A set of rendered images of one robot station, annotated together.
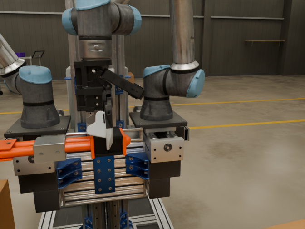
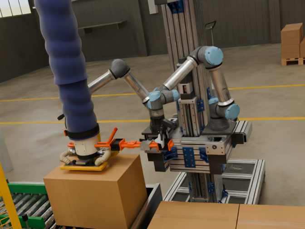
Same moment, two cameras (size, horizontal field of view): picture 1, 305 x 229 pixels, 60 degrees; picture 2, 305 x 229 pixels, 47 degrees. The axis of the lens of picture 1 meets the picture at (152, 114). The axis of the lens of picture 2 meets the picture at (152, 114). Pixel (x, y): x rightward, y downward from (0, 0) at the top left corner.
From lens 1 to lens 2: 171 cm
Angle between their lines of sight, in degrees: 37
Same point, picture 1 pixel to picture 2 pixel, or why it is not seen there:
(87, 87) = (155, 125)
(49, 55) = (226, 19)
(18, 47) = not seen: hidden behind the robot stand
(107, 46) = (159, 112)
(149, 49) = not seen: outside the picture
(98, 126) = (158, 139)
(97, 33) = (155, 108)
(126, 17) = (168, 98)
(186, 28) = (218, 85)
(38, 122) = not seen: hidden behind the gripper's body
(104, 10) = (157, 101)
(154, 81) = (212, 108)
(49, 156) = (145, 148)
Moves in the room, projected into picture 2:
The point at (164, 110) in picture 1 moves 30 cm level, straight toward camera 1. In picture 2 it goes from (219, 124) to (199, 141)
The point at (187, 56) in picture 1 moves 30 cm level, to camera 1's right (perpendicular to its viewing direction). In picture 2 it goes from (222, 98) to (266, 99)
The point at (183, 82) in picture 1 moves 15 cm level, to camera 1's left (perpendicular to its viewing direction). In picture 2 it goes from (222, 112) to (203, 111)
